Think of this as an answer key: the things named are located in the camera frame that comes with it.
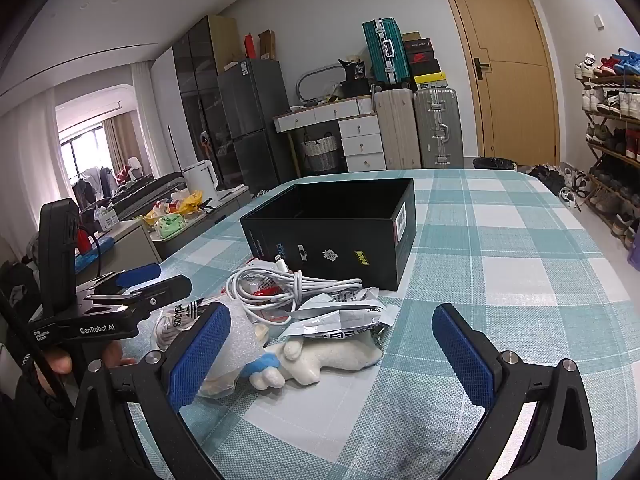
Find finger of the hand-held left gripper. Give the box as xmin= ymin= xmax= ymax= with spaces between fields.
xmin=90 ymin=274 xmax=194 ymax=312
xmin=75 ymin=262 xmax=162 ymax=297

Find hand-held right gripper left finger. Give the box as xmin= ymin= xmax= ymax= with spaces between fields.
xmin=67 ymin=302 xmax=233 ymax=480

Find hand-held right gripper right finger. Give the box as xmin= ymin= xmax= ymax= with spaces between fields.
xmin=431 ymin=303 xmax=598 ymax=480

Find bubble wrap bag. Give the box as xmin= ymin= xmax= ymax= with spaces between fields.
xmin=195 ymin=300 xmax=266 ymax=398

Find clear bag of white shoelaces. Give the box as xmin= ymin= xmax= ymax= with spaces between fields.
xmin=150 ymin=302 xmax=211 ymax=351

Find white cable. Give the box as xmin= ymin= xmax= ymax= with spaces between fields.
xmin=226 ymin=255 xmax=366 ymax=323

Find silver foil packet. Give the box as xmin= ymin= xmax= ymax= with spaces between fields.
xmin=282 ymin=285 xmax=401 ymax=343

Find white plush toy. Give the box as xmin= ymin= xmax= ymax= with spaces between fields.
xmin=240 ymin=332 xmax=383 ymax=390

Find black cardboard box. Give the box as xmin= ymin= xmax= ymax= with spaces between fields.
xmin=240 ymin=178 xmax=417 ymax=292

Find person's left hand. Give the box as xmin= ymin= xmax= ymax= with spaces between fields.
xmin=37 ymin=340 xmax=138 ymax=396

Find grey side cabinet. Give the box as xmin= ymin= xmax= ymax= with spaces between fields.
xmin=75 ymin=185 xmax=251 ymax=273

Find green plastic bag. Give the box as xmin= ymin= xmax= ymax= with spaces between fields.
xmin=157 ymin=212 xmax=187 ymax=239

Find yellow plastic bag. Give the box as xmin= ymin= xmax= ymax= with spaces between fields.
xmin=177 ymin=190 xmax=206 ymax=214

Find hanging clothes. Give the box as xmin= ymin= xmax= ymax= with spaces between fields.
xmin=72 ymin=157 xmax=153 ymax=203

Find white electric kettle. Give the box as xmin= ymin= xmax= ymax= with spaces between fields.
xmin=182 ymin=160 xmax=220 ymax=203

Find tan curtain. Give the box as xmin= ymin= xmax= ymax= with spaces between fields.
xmin=102 ymin=112 xmax=140 ymax=171

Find grey refrigerator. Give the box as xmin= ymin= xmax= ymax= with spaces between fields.
xmin=217 ymin=58 xmax=296 ymax=196

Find dark glass cabinet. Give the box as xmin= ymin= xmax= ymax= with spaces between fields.
xmin=172 ymin=15 xmax=241 ymax=191

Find trash bin with black liner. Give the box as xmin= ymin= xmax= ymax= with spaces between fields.
xmin=472 ymin=156 xmax=516 ymax=171

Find cluster of loose shoes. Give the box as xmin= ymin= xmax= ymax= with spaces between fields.
xmin=530 ymin=162 xmax=596 ymax=211

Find woven laundry basket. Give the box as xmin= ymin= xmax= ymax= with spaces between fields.
xmin=300 ymin=135 xmax=344 ymax=173

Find silver suitcase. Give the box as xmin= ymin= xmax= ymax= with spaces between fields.
xmin=413 ymin=87 xmax=465 ymax=169

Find beige suitcase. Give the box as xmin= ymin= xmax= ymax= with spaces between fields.
xmin=372 ymin=87 xmax=420 ymax=171

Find white desk with drawers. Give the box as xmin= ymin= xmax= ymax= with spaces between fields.
xmin=272 ymin=96 xmax=388 ymax=174

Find grey curved tube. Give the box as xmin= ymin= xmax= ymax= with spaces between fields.
xmin=295 ymin=66 xmax=346 ymax=106

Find wooden shoe rack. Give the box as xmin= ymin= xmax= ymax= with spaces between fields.
xmin=575 ymin=49 xmax=640 ymax=261

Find tan wooden door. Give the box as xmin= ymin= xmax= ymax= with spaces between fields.
xmin=435 ymin=0 xmax=561 ymax=167

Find black and yellow shoebox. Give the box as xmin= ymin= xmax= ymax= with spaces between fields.
xmin=412 ymin=74 xmax=448 ymax=92

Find black paper bag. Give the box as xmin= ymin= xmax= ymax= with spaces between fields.
xmin=339 ymin=57 xmax=369 ymax=97

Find shoe rack with shoes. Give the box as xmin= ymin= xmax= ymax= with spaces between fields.
xmin=575 ymin=49 xmax=640 ymax=251

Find teal suitcase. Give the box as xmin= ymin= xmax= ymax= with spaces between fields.
xmin=362 ymin=18 xmax=412 ymax=86

